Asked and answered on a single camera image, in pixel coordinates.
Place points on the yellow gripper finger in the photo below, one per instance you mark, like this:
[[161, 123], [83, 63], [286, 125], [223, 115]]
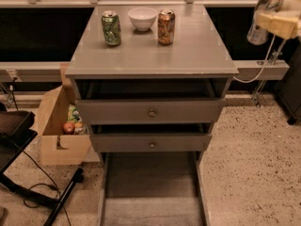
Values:
[[292, 8], [279, 24]]

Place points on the silver redbull can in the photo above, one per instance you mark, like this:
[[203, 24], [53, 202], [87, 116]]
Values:
[[257, 33]]

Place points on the orange soda can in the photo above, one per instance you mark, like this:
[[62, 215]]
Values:
[[166, 26]]

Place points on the grey middle drawer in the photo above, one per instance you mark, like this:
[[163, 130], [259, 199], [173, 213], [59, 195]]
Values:
[[125, 138]]

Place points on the grey drawer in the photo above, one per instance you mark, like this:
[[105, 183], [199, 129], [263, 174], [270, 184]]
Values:
[[148, 101], [125, 138], [152, 189]]

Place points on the grey drawer cabinet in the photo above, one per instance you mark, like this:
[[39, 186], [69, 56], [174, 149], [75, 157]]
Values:
[[196, 53]]

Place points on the green soda can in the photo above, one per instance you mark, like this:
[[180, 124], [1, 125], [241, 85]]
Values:
[[111, 28]]

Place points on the grey top drawer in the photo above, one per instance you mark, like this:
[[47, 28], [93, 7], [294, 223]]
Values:
[[148, 101]]

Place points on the grey bottom drawer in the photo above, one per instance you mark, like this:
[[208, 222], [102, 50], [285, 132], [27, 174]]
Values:
[[152, 189]]

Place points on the dark cabinet at right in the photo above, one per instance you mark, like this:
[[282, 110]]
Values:
[[288, 90]]

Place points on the white ceramic bowl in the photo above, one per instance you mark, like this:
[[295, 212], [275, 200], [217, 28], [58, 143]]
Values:
[[142, 18]]

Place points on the orange fruit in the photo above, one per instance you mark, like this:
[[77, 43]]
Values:
[[78, 125]]

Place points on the green snack bag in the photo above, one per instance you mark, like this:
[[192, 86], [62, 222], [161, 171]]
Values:
[[73, 114]]

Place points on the red apple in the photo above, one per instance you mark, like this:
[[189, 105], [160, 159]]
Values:
[[68, 128]]

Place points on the cardboard box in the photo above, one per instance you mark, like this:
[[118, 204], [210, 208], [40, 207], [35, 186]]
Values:
[[57, 147]]

